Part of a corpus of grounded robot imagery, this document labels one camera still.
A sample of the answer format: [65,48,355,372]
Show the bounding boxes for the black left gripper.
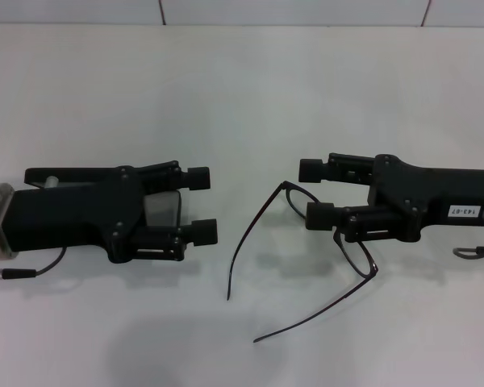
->
[2,164,147,266]

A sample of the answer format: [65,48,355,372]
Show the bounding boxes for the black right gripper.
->
[298,152,484,243]

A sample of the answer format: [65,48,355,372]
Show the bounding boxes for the black glasses case grey lining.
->
[142,190,183,230]

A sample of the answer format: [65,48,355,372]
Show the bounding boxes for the black thin-framed glasses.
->
[226,180,379,344]

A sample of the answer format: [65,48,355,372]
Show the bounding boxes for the left gripper cable with plug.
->
[0,245,68,289]

